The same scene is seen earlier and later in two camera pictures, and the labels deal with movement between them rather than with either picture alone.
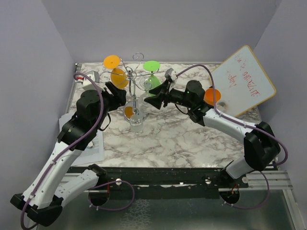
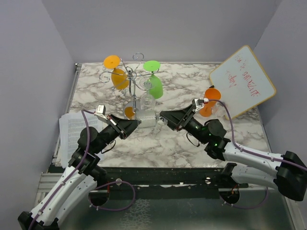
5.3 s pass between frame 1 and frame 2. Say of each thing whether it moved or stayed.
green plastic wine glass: stayed
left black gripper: moved
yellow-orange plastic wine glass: stayed
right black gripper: moved
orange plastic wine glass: stayed
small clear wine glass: stayed
